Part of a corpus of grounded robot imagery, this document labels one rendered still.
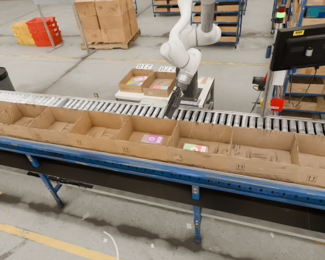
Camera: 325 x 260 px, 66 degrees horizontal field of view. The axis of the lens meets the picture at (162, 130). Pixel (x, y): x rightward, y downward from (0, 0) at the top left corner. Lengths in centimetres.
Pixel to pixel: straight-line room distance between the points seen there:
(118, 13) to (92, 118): 414
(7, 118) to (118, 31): 407
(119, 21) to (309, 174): 524
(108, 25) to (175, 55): 492
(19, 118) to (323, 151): 252
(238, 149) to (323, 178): 53
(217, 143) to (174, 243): 101
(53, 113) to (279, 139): 185
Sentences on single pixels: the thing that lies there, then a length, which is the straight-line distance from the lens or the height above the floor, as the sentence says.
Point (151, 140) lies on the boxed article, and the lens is 193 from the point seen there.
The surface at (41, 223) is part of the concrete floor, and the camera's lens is 294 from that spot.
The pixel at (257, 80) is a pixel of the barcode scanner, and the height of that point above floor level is 108.
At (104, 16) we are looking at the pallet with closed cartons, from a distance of 626.
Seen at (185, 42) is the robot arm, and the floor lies 133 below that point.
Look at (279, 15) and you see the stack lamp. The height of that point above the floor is 161.
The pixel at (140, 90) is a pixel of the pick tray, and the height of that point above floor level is 79.
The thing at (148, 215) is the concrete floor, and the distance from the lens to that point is 259.
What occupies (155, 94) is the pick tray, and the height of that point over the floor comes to 78.
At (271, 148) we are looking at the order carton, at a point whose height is 89.
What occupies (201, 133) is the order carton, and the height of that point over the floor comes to 95.
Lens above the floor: 217
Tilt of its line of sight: 39 degrees down
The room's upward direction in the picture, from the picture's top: 8 degrees counter-clockwise
